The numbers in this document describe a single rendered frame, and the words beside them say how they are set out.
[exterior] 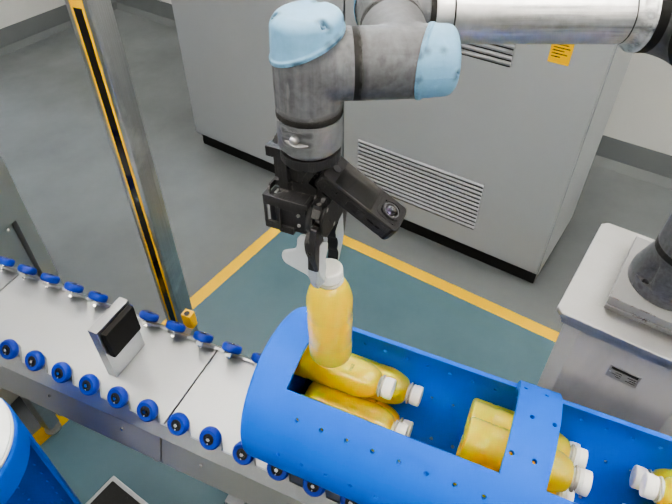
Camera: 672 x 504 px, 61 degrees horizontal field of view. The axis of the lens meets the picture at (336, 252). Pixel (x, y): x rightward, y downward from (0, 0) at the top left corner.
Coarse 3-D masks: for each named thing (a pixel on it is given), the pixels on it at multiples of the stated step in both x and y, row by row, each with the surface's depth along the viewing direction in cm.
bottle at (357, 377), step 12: (300, 360) 105; (312, 360) 104; (348, 360) 104; (360, 360) 104; (300, 372) 105; (312, 372) 104; (324, 372) 103; (336, 372) 103; (348, 372) 102; (360, 372) 102; (372, 372) 102; (324, 384) 105; (336, 384) 103; (348, 384) 102; (360, 384) 102; (372, 384) 102; (360, 396) 103; (372, 396) 103
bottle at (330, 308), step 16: (320, 288) 80; (336, 288) 80; (320, 304) 80; (336, 304) 80; (352, 304) 83; (320, 320) 82; (336, 320) 82; (352, 320) 86; (320, 336) 85; (336, 336) 85; (320, 352) 88; (336, 352) 87
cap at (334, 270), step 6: (330, 258) 81; (330, 264) 80; (336, 264) 80; (330, 270) 79; (336, 270) 79; (342, 270) 79; (330, 276) 78; (336, 276) 78; (324, 282) 79; (330, 282) 79; (336, 282) 79
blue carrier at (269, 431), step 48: (288, 336) 96; (288, 384) 92; (432, 384) 110; (480, 384) 105; (528, 384) 94; (240, 432) 96; (288, 432) 91; (336, 432) 89; (384, 432) 87; (432, 432) 111; (528, 432) 84; (576, 432) 102; (624, 432) 97; (336, 480) 91; (384, 480) 87; (432, 480) 84; (480, 480) 82; (528, 480) 81; (624, 480) 101
